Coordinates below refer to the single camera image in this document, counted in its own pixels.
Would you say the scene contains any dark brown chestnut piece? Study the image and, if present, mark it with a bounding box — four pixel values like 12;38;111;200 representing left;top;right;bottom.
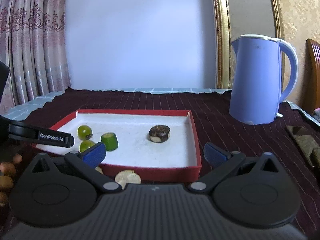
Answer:
149;125;171;143

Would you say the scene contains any pale cut fruit slice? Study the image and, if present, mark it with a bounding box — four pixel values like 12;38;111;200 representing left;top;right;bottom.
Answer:
114;170;141;189

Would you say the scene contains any wooden chair back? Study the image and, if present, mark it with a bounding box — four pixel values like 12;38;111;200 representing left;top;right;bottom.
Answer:
303;38;319;115

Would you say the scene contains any pink floral curtain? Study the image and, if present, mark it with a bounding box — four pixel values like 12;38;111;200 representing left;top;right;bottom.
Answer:
1;0;71;114

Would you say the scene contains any green cherry tomato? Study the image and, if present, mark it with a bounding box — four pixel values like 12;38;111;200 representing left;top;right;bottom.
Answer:
77;125;93;140
79;140;95;153

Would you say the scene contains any dark maroon striped cloth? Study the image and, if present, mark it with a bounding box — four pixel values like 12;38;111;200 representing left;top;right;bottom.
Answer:
0;87;320;238

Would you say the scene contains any person's left hand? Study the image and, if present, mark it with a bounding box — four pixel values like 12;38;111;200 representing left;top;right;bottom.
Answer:
0;154;22;207

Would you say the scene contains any blue electric kettle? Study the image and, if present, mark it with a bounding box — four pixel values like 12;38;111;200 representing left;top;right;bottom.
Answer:
229;34;299;125

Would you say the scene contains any red shallow box tray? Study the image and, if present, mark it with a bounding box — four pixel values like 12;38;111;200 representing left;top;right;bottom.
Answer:
31;108;202;183

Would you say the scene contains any green cucumber chunk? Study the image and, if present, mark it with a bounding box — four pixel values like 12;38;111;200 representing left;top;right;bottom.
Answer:
100;132;118;151

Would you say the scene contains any gold picture frame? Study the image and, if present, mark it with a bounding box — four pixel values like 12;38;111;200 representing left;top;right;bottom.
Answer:
212;0;285;89

